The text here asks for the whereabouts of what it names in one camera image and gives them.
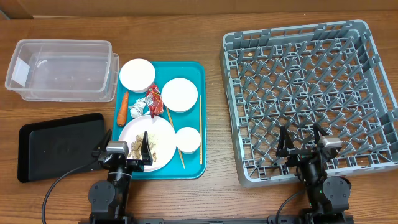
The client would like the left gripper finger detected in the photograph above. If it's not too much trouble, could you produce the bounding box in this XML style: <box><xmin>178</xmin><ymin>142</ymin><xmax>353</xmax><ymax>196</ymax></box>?
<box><xmin>91</xmin><ymin>129</ymin><xmax>112</xmax><ymax>157</ymax></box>
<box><xmin>141</xmin><ymin>131</ymin><xmax>153</xmax><ymax>166</ymax></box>

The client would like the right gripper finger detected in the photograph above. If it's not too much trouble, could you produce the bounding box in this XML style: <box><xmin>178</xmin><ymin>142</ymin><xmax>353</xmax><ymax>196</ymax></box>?
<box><xmin>313</xmin><ymin>123</ymin><xmax>326</xmax><ymax>144</ymax></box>
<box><xmin>276</xmin><ymin>126</ymin><xmax>295</xmax><ymax>157</ymax></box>

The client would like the orange carrot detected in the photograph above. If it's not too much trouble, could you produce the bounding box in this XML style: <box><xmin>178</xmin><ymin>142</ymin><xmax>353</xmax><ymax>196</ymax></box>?
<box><xmin>116</xmin><ymin>91</ymin><xmax>129</xmax><ymax>127</ymax></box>

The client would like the small white cup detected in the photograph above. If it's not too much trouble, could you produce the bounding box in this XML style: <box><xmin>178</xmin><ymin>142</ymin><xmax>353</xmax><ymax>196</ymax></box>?
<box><xmin>175</xmin><ymin>127</ymin><xmax>201</xmax><ymax>154</ymax></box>

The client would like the white napkin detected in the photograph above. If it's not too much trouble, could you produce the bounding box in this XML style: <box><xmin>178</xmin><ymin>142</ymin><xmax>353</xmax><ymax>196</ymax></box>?
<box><xmin>128</xmin><ymin>97</ymin><xmax>146</xmax><ymax>119</ymax></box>

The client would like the wooden chopstick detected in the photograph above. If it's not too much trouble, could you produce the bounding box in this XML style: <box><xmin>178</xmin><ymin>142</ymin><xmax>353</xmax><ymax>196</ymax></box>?
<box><xmin>166</xmin><ymin>107</ymin><xmax>185</xmax><ymax>169</ymax></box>
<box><xmin>199</xmin><ymin>95</ymin><xmax>203</xmax><ymax>165</ymax></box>

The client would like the red snack wrapper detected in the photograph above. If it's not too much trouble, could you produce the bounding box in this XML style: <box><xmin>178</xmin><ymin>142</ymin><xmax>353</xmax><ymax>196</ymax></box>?
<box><xmin>145</xmin><ymin>84</ymin><xmax>164</xmax><ymax>118</ymax></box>

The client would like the white bowl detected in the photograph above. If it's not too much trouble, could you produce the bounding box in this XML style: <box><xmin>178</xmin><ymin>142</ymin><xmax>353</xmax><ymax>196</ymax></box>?
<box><xmin>161</xmin><ymin>78</ymin><xmax>198</xmax><ymax>113</ymax></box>

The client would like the pink bowl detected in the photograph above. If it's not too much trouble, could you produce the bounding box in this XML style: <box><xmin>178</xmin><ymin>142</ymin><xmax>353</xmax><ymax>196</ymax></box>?
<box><xmin>119</xmin><ymin>58</ymin><xmax>155</xmax><ymax>93</ymax></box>

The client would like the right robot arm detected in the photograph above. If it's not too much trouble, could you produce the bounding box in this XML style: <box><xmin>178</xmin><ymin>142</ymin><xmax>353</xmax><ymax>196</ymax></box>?
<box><xmin>275</xmin><ymin>124</ymin><xmax>354</xmax><ymax>223</ymax></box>

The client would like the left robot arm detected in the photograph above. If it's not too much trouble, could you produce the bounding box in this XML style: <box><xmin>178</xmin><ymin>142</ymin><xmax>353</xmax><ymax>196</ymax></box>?
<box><xmin>88</xmin><ymin>130</ymin><xmax>153</xmax><ymax>223</ymax></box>

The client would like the grey dishwasher rack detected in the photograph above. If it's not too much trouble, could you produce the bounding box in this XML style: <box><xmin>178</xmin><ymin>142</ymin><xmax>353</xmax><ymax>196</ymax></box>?
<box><xmin>220</xmin><ymin>20</ymin><xmax>397</xmax><ymax>188</ymax></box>

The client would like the white plate with peanuts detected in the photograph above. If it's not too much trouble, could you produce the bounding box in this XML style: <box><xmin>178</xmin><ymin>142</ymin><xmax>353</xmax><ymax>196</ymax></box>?
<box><xmin>118</xmin><ymin>115</ymin><xmax>176</xmax><ymax>172</ymax></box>

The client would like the teal serving tray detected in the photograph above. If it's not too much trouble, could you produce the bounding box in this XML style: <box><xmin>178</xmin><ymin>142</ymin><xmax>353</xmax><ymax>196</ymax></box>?
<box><xmin>111</xmin><ymin>61</ymin><xmax>208</xmax><ymax>180</ymax></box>

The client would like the black plastic tray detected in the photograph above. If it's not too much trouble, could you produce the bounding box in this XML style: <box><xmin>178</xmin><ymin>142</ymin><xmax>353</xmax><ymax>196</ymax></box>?
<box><xmin>17</xmin><ymin>113</ymin><xmax>106</xmax><ymax>183</ymax></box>

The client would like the clear plastic bin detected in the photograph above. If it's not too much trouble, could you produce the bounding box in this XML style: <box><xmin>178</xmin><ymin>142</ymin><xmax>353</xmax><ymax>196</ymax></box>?
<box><xmin>5</xmin><ymin>39</ymin><xmax>119</xmax><ymax>102</ymax></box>

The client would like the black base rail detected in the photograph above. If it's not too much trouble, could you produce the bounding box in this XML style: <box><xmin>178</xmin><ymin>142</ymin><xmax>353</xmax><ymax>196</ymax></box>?
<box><xmin>80</xmin><ymin>215</ymin><xmax>354</xmax><ymax>224</ymax></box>

